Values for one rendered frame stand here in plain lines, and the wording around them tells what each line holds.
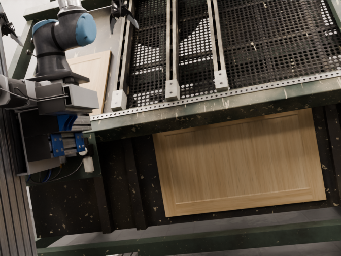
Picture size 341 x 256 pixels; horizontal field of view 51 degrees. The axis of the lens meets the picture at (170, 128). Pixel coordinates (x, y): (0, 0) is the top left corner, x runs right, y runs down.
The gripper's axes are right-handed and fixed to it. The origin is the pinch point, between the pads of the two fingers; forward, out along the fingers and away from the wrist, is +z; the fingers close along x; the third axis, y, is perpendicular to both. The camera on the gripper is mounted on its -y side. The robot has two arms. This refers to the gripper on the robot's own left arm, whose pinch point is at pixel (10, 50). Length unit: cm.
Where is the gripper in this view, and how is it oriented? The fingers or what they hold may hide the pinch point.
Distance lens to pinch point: 228.5
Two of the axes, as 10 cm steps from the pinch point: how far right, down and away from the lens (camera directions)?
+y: 0.4, -4.8, 8.8
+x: -9.8, 1.6, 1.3
